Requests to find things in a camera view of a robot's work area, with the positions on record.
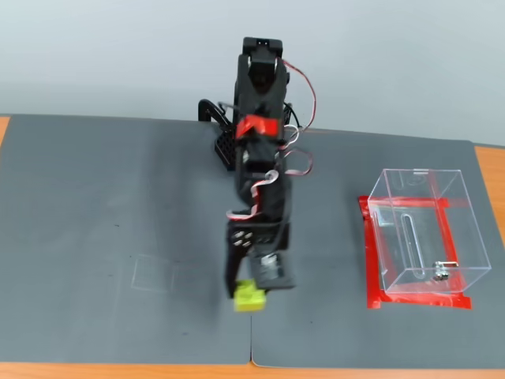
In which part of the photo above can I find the red tape on arm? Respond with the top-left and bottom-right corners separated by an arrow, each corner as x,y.
235,114 -> 279,141

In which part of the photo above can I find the red white black servo cable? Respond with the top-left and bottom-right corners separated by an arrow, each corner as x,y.
225,169 -> 282,222
280,58 -> 318,133
280,124 -> 316,178

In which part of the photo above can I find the black camera cable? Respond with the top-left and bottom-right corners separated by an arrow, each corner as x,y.
218,100 -> 287,253

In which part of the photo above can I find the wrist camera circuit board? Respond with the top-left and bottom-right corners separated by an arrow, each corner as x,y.
247,254 -> 297,291

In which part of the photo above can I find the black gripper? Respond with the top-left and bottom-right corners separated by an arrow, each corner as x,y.
224,220 -> 294,300

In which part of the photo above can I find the green lego block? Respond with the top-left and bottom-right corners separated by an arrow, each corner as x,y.
233,279 -> 267,313

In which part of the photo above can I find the transparent acrylic box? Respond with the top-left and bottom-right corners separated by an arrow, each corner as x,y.
367,168 -> 492,295

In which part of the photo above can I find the red tape frame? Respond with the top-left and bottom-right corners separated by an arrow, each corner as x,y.
357,173 -> 473,311

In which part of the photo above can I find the small silver metal latch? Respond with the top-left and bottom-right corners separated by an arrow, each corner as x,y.
432,261 -> 458,282

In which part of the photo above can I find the grey table mat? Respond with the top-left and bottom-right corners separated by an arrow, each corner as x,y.
250,126 -> 505,370
0,114 -> 253,366

